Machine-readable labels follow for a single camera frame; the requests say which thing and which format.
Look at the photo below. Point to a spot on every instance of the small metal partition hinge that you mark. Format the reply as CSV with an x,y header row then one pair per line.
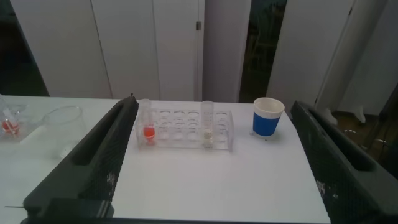
x,y
198,25

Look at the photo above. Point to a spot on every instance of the clear glass beaker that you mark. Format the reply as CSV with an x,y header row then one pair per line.
x,y
62,130

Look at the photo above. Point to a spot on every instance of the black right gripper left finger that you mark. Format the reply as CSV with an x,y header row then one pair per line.
x,y
84,174

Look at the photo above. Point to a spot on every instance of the blue and white paper cup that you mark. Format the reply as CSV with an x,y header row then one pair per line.
x,y
265,124

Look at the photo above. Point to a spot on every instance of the clear acrylic test tube rack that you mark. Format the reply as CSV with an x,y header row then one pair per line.
x,y
183,141
23,123

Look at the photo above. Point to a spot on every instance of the white partition foot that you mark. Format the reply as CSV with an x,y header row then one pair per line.
x,y
329,115
360,114

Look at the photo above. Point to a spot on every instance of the pale liquid test tube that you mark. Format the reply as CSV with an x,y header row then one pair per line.
x,y
207,135

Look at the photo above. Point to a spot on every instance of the red pigment test tube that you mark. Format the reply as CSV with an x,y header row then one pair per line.
x,y
11,127
149,132

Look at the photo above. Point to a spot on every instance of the white partition panel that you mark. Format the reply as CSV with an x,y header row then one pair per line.
x,y
351,56
62,46
304,46
379,62
224,46
127,46
174,46

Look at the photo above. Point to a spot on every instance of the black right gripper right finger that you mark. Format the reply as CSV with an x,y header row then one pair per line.
x,y
351,180

